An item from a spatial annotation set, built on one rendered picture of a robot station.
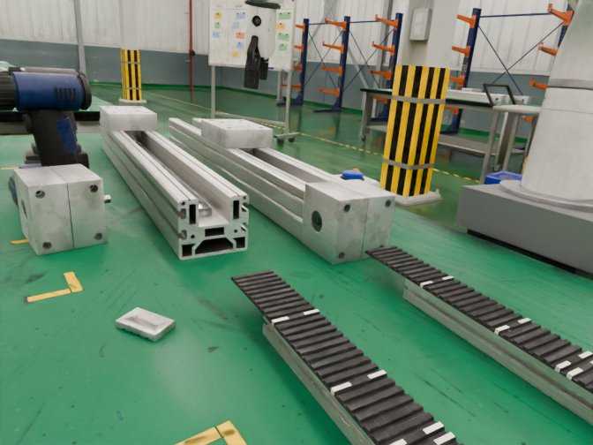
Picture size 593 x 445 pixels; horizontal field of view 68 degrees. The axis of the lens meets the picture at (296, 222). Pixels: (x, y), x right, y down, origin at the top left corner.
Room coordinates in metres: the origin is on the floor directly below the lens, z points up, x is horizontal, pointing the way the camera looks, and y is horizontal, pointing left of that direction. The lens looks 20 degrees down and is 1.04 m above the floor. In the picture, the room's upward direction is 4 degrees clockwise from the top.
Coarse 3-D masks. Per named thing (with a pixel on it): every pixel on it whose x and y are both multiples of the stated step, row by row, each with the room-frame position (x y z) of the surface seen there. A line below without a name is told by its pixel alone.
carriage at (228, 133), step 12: (204, 120) 1.03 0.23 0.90; (216, 120) 1.04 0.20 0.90; (228, 120) 1.05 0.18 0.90; (240, 120) 1.07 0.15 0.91; (204, 132) 1.02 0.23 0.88; (216, 132) 0.95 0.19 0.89; (228, 132) 0.91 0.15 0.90; (240, 132) 0.93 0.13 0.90; (252, 132) 0.94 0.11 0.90; (264, 132) 0.95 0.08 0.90; (228, 144) 0.91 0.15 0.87; (240, 144) 0.93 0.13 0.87; (252, 144) 0.94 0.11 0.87; (264, 144) 0.95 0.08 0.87
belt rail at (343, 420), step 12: (264, 324) 0.38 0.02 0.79; (276, 336) 0.36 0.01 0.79; (276, 348) 0.35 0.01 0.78; (288, 348) 0.35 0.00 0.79; (288, 360) 0.34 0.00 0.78; (300, 360) 0.32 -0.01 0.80; (300, 372) 0.32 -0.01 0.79; (312, 384) 0.30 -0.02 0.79; (324, 396) 0.28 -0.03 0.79; (324, 408) 0.28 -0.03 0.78; (336, 408) 0.27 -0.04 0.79; (336, 420) 0.27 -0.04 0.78; (348, 420) 0.26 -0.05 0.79; (348, 432) 0.25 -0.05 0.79; (360, 432) 0.24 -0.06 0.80; (360, 444) 0.24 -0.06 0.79; (372, 444) 0.23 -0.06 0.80
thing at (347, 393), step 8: (368, 376) 0.28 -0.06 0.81; (376, 376) 0.28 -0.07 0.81; (384, 376) 0.29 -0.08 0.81; (344, 384) 0.27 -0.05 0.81; (352, 384) 0.27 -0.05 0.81; (360, 384) 0.28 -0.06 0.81; (368, 384) 0.28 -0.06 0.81; (376, 384) 0.28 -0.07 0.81; (384, 384) 0.28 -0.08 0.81; (392, 384) 0.28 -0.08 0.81; (336, 392) 0.26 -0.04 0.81; (344, 392) 0.27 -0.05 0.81; (352, 392) 0.26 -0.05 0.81; (360, 392) 0.27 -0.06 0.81; (368, 392) 0.27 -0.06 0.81; (376, 392) 0.27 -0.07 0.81; (344, 400) 0.26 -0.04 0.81; (352, 400) 0.26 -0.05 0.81; (344, 408) 0.25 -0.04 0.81
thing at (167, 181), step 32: (128, 160) 0.85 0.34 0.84; (160, 160) 0.93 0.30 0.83; (192, 160) 0.78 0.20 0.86; (160, 192) 0.65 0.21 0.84; (192, 192) 0.67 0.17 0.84; (224, 192) 0.60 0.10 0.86; (160, 224) 0.63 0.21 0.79; (192, 224) 0.55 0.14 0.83; (224, 224) 0.57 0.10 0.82; (192, 256) 0.55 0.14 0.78
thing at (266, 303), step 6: (282, 294) 0.40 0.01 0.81; (288, 294) 0.40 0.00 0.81; (294, 294) 0.41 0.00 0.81; (258, 300) 0.39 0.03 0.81; (264, 300) 0.39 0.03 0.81; (270, 300) 0.39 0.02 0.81; (276, 300) 0.39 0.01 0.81; (282, 300) 0.39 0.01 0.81; (288, 300) 0.39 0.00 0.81; (294, 300) 0.39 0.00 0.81; (300, 300) 0.40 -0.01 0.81; (258, 306) 0.38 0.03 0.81; (264, 306) 0.38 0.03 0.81; (270, 306) 0.38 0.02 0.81
